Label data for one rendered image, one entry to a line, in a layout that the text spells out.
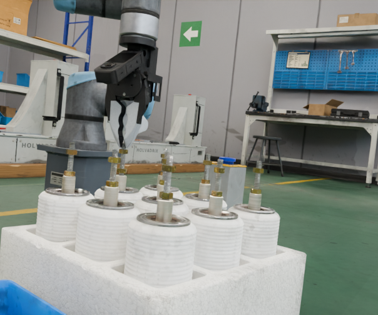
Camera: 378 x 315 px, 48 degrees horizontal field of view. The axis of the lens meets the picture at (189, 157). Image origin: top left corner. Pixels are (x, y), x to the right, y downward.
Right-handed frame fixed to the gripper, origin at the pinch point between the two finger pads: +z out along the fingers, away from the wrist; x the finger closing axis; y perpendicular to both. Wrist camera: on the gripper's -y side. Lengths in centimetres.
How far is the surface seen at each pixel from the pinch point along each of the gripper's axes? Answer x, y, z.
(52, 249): -2.6, -19.9, 16.9
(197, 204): -15.5, 4.1, 10.3
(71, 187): 2.0, -11.2, 8.7
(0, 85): 403, 318, -39
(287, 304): -34.1, 5.3, 25.3
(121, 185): -0.9, -0.1, 8.6
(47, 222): 2.7, -15.5, 14.4
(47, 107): 174, 162, -11
